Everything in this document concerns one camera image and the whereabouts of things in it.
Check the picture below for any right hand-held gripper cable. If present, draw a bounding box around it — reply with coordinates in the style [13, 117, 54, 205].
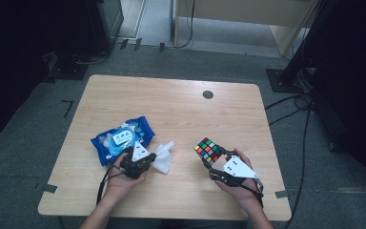
[234, 177, 265, 208]

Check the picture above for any looped black floor cable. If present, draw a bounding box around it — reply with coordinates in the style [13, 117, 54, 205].
[264, 94, 315, 127]

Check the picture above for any dark cabinet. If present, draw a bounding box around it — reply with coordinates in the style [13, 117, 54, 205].
[85, 0, 125, 55]

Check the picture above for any angled black floor tape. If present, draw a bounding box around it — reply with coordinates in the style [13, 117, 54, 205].
[60, 99, 74, 118]

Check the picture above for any person's left hand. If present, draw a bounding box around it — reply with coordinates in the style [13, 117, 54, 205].
[106, 164, 150, 205]

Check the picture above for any light wooden furniture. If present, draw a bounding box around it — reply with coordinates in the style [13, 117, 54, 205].
[171, 0, 318, 58]

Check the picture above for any black stand with base plate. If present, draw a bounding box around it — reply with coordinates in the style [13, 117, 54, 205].
[265, 0, 332, 94]

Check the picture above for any hand-held gripper cable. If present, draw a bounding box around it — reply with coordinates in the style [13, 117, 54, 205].
[234, 177, 265, 208]
[96, 163, 125, 206]

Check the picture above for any blue wet wipe packet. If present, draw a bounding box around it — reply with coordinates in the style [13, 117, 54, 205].
[90, 115, 156, 167]

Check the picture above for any black stand base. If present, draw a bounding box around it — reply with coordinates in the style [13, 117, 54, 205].
[48, 52, 90, 81]

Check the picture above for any person's right hand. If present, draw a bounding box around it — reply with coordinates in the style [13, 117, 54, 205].
[214, 149, 263, 212]

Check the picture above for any grey floor tape piece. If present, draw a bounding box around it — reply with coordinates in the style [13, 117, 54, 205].
[35, 182, 59, 194]
[274, 189, 296, 199]

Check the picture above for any colourful puzzle cube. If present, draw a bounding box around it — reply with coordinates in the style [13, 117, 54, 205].
[193, 136, 224, 165]

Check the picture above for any hanging black cable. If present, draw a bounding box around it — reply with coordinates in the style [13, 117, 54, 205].
[173, 0, 196, 51]

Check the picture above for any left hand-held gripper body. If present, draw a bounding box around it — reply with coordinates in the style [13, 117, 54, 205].
[119, 141, 152, 180]

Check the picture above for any long black floor cable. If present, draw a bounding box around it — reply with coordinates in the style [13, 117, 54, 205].
[284, 108, 313, 229]

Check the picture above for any dark curtain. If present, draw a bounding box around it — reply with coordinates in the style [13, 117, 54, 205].
[308, 0, 366, 204]
[0, 0, 65, 144]

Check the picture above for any left hand-held gripper cable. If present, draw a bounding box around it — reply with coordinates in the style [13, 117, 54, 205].
[96, 163, 125, 206]

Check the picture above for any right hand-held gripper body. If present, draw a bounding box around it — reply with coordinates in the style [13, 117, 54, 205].
[208, 155, 260, 187]

